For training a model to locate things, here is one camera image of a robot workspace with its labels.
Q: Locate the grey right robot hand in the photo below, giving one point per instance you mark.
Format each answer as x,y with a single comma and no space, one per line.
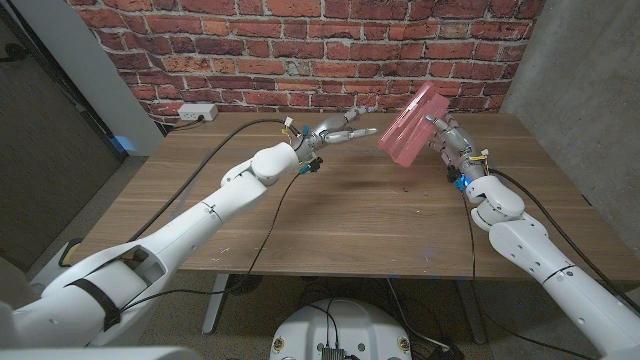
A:
457,142

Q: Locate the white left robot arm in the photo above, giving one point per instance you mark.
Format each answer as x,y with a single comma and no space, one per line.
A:
200,220

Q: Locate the beige trouser leg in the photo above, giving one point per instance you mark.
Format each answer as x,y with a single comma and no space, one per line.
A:
12,290

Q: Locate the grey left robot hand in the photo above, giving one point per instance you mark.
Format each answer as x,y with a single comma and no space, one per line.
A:
325,132

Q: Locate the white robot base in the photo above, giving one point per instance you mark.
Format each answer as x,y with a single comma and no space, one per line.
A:
345,325

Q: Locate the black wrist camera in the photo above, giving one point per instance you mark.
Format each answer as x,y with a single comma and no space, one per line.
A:
312,165
455,177

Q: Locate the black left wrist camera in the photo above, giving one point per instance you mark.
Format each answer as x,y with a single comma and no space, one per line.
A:
312,165

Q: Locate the translucent pink plastic pencil case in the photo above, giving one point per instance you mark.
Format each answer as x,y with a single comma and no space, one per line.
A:
410,130

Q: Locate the red brick print backdrop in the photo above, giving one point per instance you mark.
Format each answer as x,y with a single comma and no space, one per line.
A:
325,50

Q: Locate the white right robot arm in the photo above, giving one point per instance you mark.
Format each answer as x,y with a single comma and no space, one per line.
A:
550,265

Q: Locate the white robot torso edge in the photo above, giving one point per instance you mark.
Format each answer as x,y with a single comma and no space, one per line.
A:
100,354

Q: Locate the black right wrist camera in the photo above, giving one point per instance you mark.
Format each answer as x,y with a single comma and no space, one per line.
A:
455,177

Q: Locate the white power strip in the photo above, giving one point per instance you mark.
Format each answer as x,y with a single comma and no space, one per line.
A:
197,111

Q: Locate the grey metal table leg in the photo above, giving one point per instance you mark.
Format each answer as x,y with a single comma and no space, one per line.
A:
215,305
472,310

